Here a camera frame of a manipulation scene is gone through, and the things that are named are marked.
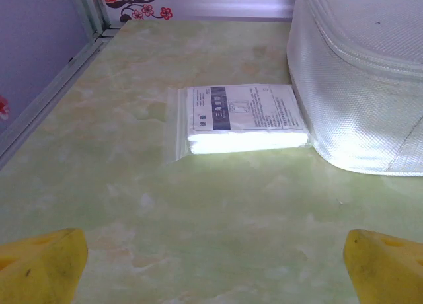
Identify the small white box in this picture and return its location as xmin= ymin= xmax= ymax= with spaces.
xmin=166 ymin=83 xmax=313 ymax=163

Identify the aluminium frame side rail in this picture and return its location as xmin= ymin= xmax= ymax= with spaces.
xmin=0 ymin=21 xmax=125 ymax=171

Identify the white zippered medicine pouch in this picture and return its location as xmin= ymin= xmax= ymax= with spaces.
xmin=286 ymin=0 xmax=423 ymax=178

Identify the aluminium frame post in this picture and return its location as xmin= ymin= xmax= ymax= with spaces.
xmin=70 ymin=0 xmax=115 ymax=38

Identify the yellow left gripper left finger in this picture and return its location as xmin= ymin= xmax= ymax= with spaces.
xmin=0 ymin=227 xmax=89 ymax=304

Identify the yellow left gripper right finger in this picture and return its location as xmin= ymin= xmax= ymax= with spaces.
xmin=342 ymin=229 xmax=423 ymax=304

